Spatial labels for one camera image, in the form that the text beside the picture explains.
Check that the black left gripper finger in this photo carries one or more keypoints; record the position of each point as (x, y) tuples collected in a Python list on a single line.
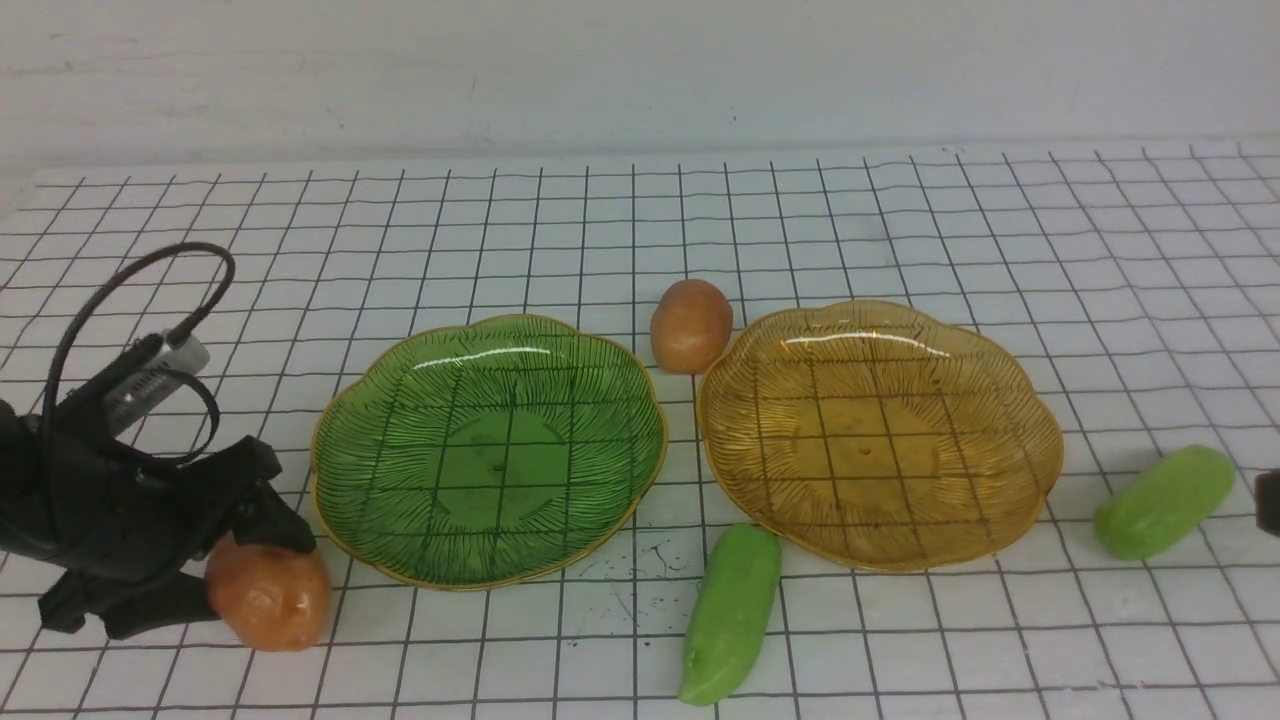
[(263, 517), (125, 609)]

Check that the green cucumber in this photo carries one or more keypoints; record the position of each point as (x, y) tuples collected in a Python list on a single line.
[(727, 625), (1165, 503)]

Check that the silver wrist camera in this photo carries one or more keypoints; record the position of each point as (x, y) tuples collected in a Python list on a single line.
[(148, 373)]

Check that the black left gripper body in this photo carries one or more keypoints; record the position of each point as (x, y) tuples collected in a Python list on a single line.
[(114, 513)]

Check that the green glass plate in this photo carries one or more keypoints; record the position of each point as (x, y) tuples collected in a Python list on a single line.
[(487, 454)]

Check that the potato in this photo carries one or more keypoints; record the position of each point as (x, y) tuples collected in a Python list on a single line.
[(691, 326), (274, 600)]

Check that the amber glass plate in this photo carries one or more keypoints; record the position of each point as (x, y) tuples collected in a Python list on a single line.
[(878, 437)]

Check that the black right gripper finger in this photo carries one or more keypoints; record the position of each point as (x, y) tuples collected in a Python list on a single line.
[(1267, 502)]

